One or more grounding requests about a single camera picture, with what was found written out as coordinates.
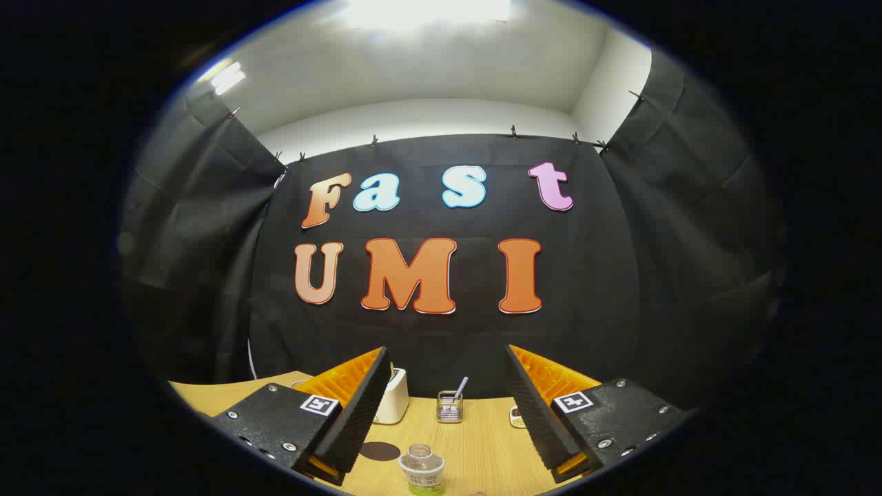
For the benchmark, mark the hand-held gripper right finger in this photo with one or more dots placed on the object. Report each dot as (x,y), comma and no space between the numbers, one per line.
(537,413)

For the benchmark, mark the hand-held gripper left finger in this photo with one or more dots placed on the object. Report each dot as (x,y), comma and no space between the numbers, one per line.
(358,413)

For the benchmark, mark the brown round coaster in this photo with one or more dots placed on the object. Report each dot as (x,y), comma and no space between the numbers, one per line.
(380,451)

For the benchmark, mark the clear juice bottle white label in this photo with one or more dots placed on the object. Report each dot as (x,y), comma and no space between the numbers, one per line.
(422,470)

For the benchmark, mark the white divided seed dish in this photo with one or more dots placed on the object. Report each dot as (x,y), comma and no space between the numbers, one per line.
(517,417)

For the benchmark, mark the white toaster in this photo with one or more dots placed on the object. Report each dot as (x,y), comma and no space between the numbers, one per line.
(394,403)

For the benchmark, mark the wooden table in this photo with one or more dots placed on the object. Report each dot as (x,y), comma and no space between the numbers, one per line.
(482,451)

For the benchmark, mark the small glass holder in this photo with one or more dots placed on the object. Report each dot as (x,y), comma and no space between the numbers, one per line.
(449,410)

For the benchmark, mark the black backdrop cloth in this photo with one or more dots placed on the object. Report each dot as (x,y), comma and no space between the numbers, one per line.
(606,275)

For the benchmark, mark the small ceiling light panel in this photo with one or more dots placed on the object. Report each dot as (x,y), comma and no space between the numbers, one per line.
(227,78)

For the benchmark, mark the large ceiling light panel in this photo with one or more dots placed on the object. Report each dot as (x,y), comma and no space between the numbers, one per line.
(427,12)

